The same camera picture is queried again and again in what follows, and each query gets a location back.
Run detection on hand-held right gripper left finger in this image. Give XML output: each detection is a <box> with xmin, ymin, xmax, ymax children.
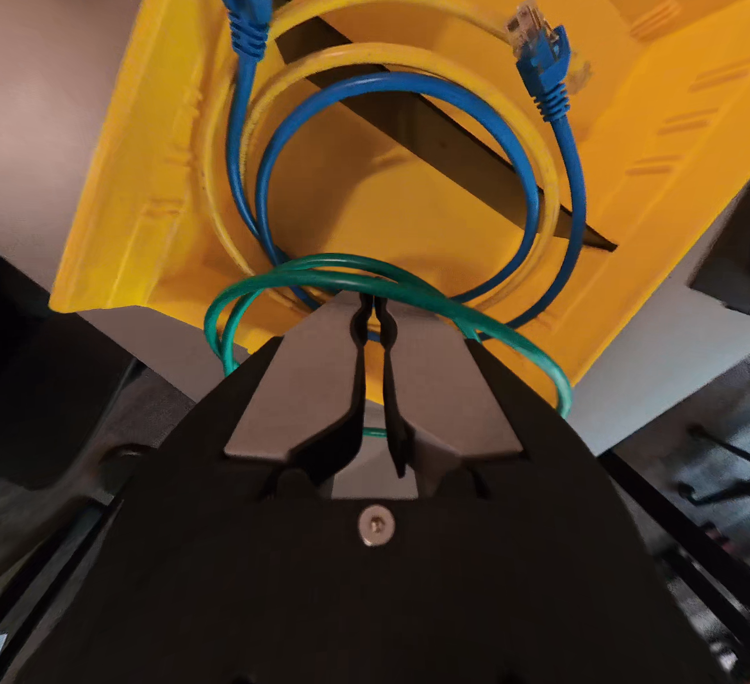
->
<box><xmin>223</xmin><ymin>292</ymin><xmax>374</xmax><ymax>486</ymax></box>

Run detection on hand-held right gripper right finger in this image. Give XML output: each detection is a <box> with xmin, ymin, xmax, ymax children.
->
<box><xmin>374</xmin><ymin>294</ymin><xmax>523</xmax><ymax>480</ymax></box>

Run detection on green ethernet cable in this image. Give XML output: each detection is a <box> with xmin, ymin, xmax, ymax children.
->
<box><xmin>203</xmin><ymin>253</ymin><xmax>573</xmax><ymax>440</ymax></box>

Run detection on yellow plastic bin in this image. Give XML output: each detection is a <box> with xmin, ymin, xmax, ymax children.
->
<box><xmin>48</xmin><ymin>0</ymin><xmax>750</xmax><ymax>387</ymax></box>

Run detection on blue ethernet cable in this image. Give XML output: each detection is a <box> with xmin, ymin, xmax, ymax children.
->
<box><xmin>217</xmin><ymin>0</ymin><xmax>588</xmax><ymax>343</ymax></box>

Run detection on black bin divider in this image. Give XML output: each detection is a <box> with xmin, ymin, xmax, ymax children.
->
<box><xmin>271</xmin><ymin>0</ymin><xmax>619</xmax><ymax>254</ymax></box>

